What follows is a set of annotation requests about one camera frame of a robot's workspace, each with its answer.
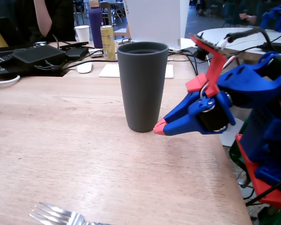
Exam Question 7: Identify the blue gripper black motor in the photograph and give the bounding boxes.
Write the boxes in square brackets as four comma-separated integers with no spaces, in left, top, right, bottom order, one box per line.
[153,90,237,137]

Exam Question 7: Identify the metal fork with taped handle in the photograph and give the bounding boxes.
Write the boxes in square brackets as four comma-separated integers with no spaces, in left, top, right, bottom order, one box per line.
[29,201,113,225]

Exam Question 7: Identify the bare forearm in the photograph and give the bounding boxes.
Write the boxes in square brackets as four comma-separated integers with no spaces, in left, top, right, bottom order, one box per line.
[33,0,53,38]

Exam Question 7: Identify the background person hand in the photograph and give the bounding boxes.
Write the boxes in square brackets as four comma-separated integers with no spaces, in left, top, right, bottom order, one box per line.
[239,13,258,25]

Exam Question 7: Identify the tall gray cup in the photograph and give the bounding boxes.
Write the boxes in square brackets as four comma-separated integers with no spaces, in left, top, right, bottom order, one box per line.
[116,41,170,133]

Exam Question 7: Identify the green table clamp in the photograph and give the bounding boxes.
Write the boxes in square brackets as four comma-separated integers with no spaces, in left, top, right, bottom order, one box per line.
[258,203,281,225]
[229,117,251,174]

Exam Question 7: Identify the white keyboard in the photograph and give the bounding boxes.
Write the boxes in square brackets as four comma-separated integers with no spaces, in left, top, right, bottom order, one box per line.
[98,63,175,79]

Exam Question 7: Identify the white round table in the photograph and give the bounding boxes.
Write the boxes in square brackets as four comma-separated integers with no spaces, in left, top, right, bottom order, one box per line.
[196,27,281,62]

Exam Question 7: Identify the white upright panel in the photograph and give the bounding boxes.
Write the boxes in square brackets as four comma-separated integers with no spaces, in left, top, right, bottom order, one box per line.
[125,0,191,51]

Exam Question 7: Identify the yellow drink can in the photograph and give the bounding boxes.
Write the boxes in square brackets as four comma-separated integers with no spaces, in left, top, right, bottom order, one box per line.
[100,25,117,61]

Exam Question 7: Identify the white computer mouse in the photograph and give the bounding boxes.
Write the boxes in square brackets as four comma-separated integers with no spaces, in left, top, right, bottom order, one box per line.
[76,61,93,74]

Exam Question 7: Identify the black adapter on white table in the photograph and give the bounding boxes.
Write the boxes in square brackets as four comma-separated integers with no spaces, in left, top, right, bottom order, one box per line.
[262,42,281,54]

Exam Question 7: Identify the black power adapter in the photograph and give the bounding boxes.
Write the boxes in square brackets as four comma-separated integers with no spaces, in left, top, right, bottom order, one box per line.
[65,46,90,62]

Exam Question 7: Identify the purple bottle with wooden cap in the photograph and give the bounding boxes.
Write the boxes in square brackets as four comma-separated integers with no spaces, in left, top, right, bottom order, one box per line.
[88,0,104,49]

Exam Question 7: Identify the white background chair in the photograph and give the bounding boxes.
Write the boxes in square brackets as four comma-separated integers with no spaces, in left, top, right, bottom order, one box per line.
[99,1,127,27]

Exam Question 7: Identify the black phone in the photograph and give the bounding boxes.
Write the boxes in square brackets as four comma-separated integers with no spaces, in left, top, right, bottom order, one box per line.
[59,41,89,50]

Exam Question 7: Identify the white paper cup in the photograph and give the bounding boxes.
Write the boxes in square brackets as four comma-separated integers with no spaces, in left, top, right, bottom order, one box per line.
[74,25,90,43]

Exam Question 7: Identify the blue background robot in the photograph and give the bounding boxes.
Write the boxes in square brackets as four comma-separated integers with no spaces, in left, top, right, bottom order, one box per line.
[259,5,281,34]

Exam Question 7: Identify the person in dark shirt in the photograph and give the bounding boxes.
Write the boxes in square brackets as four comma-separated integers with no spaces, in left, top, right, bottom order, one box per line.
[13,0,77,45]

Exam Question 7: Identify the black flat box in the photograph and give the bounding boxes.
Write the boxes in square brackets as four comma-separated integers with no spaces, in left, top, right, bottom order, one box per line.
[12,44,66,71]

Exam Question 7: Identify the black laptop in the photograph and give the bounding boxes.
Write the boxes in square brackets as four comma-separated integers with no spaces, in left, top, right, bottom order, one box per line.
[0,43,50,77]

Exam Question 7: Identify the white table pedestal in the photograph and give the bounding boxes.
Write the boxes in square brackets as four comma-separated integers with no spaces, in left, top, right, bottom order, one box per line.
[216,103,245,148]

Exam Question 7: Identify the black table cables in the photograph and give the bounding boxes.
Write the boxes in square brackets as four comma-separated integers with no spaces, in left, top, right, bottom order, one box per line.
[167,48,213,82]

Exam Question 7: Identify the red wrist camera mount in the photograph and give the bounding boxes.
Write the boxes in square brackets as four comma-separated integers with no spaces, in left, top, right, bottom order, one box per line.
[185,34,228,98]

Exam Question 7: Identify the red robot base plate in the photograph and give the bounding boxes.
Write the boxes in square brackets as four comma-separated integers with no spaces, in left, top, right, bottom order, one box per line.
[236,133,281,210]

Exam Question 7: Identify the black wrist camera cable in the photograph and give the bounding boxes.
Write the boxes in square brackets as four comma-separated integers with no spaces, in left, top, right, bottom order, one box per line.
[226,27,281,55]

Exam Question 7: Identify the black base cable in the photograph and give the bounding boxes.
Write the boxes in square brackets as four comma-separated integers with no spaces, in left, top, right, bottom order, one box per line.
[245,175,281,207]

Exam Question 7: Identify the white cable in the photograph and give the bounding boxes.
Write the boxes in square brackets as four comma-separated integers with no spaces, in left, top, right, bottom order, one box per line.
[0,75,21,87]

